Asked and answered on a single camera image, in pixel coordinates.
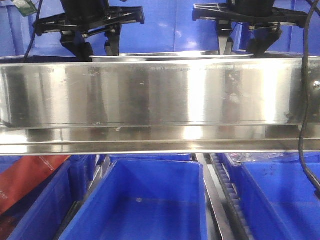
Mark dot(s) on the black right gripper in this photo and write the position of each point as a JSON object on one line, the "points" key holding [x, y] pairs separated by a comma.
{"points": [[249, 11]]}

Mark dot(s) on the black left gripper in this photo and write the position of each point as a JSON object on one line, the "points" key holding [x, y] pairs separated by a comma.
{"points": [[89, 17]]}

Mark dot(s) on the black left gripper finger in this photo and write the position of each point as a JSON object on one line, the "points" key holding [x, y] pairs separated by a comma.
{"points": [[263, 39], [225, 42]]}

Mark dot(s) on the red brown bag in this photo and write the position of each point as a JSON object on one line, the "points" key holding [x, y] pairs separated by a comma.
{"points": [[25, 175]]}

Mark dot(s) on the steel rack front rail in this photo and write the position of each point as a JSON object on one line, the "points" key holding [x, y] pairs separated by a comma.
{"points": [[185, 106]]}

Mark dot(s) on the blue bin lower centre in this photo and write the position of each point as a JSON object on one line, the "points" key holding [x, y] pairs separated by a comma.
{"points": [[144, 200]]}

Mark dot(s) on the silver metal tray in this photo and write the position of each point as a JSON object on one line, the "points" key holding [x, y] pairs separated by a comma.
{"points": [[170, 56]]}

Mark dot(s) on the blue bin lower left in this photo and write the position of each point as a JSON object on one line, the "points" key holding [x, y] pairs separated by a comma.
{"points": [[40, 214]]}

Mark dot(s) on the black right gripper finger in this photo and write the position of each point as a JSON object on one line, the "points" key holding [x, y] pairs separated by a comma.
{"points": [[74, 42], [112, 44]]}

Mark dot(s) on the blue bin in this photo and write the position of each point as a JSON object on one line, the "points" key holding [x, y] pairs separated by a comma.
{"points": [[276, 197], [40, 214], [144, 200]]}

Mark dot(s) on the steel divider rail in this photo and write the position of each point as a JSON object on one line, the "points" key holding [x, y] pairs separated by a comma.
{"points": [[218, 224]]}

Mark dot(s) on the blue bin lower right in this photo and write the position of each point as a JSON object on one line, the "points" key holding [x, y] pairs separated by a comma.
{"points": [[276, 197]]}

